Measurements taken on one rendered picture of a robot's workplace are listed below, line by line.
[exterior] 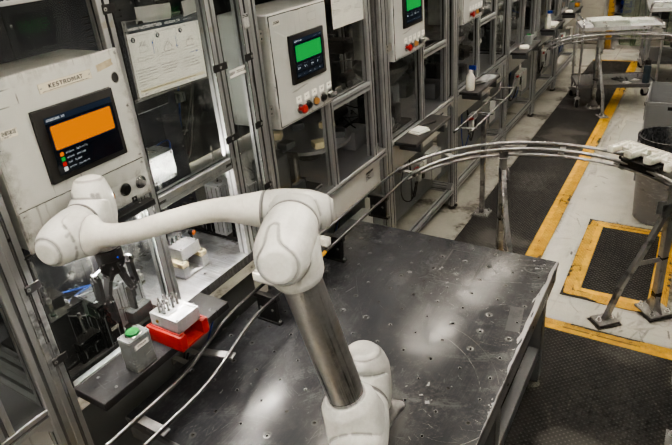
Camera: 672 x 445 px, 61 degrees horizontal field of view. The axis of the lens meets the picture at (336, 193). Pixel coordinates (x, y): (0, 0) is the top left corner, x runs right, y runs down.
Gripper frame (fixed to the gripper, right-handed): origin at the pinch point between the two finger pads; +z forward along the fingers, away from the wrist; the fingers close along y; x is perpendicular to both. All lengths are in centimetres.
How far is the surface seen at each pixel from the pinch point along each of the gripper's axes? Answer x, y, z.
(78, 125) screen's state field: -7, -6, -53
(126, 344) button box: 1.9, 3.6, 11.2
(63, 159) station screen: -7.3, 0.8, -45.7
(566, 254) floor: 80, -266, 110
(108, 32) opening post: -11, -25, -74
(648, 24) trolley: 84, -601, 19
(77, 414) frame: -10.1, 18.0, 31.6
